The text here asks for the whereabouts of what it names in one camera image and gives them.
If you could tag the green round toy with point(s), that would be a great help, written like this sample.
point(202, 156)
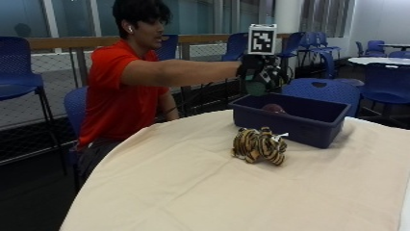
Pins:
point(256, 88)

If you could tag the dark red round toy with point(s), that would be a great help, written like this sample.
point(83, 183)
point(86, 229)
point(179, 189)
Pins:
point(274, 108)

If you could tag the blue plastic chair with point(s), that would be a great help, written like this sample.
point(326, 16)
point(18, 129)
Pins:
point(375, 48)
point(168, 48)
point(23, 77)
point(387, 85)
point(327, 45)
point(299, 43)
point(75, 109)
point(236, 46)
point(323, 91)

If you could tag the white marker cube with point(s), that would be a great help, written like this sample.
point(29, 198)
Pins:
point(262, 39)

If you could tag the dark blue plastic bin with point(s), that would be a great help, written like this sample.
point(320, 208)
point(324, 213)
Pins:
point(295, 120)

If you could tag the striped tiger soft toy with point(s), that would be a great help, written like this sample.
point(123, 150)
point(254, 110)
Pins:
point(260, 146)

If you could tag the white round table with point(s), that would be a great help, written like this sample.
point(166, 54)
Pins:
point(379, 60)

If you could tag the dark round table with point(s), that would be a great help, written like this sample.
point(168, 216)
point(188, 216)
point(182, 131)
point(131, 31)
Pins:
point(395, 46)

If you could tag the cream tablecloth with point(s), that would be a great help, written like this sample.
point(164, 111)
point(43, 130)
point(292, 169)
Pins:
point(244, 179)

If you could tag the the person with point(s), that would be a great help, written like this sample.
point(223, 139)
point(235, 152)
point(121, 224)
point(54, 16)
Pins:
point(129, 77)

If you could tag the white earbud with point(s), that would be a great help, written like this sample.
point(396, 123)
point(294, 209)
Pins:
point(130, 29)

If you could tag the wooden railing with mesh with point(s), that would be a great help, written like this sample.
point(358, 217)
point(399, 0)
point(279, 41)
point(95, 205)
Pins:
point(65, 64)

